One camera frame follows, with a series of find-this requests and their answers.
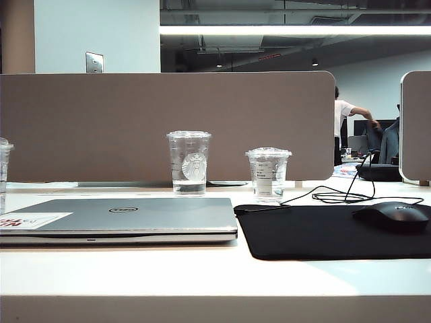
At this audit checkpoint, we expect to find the clear cup with faded logo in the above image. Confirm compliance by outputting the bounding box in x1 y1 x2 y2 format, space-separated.
0 137 15 216

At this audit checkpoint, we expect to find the tall clear Starbucks logo cup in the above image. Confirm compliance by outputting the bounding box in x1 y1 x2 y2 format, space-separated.
165 130 213 198

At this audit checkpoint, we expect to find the small clear cup white label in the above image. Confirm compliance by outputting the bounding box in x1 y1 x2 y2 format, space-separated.
244 147 293 205

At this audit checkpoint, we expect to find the silver Dell laptop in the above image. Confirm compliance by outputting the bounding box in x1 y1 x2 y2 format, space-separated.
0 197 238 248

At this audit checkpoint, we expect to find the wide brown desk partition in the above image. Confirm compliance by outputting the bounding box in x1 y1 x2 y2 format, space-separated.
0 70 337 184

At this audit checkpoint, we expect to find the black mouse pad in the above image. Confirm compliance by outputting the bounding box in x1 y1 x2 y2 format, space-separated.
232 203 431 262

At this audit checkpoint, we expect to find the blue red printed magazine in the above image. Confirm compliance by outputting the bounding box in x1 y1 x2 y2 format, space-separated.
331 164 358 178

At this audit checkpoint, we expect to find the person in white shirt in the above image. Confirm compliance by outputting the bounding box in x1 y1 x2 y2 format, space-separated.
334 85 383 168

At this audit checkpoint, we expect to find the long white ceiling light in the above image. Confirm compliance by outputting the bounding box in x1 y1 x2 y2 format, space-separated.
159 25 431 36

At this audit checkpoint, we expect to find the black computer monitor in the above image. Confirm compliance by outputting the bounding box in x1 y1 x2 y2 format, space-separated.
353 119 397 137

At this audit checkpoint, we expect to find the dark blue jacket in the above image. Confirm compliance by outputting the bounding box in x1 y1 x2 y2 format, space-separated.
366 120 384 153

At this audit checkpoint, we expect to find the black zip pouch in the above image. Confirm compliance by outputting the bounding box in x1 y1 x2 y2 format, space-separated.
355 163 403 182

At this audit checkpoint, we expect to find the office chair with grey jacket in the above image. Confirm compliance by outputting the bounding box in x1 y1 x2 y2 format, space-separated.
379 117 401 165

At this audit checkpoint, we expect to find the flat white paper sheet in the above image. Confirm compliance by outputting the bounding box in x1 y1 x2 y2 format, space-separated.
5 181 79 188

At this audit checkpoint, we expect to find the black computer mouse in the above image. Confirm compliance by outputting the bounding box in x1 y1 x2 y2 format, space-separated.
351 201 430 233

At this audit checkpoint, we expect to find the narrow brown desk partition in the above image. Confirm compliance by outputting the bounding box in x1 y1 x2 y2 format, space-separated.
399 70 431 186

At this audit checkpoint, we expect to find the grey partition base rail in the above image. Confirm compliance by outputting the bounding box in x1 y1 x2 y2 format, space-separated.
77 180 249 188

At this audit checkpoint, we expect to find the black mouse cable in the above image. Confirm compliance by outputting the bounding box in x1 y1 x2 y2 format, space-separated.
279 153 424 207

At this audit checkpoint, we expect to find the metal wall switch plate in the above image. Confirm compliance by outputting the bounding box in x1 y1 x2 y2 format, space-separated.
85 51 104 74

